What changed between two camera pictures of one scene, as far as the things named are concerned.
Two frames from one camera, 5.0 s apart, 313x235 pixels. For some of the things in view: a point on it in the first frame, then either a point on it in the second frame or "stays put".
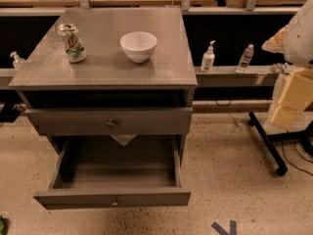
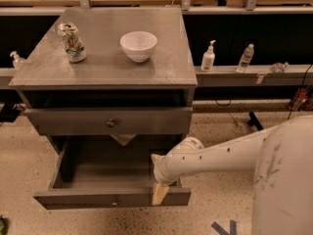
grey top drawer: (111, 120) stays put
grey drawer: (111, 171) stays put
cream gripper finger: (296, 94) → (158, 196)
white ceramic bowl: (139, 45) stays put
